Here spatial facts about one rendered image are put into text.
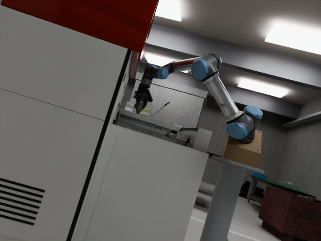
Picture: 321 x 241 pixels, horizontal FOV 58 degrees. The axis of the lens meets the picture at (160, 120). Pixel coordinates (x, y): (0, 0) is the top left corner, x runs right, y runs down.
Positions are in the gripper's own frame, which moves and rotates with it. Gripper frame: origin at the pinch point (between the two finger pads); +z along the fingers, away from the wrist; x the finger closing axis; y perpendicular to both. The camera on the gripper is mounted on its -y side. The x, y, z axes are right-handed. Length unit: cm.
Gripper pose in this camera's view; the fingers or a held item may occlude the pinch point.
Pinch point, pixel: (138, 112)
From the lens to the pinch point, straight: 207.9
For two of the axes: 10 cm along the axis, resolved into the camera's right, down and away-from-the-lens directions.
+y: -4.4, -2.0, -8.8
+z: -2.9, 9.5, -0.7
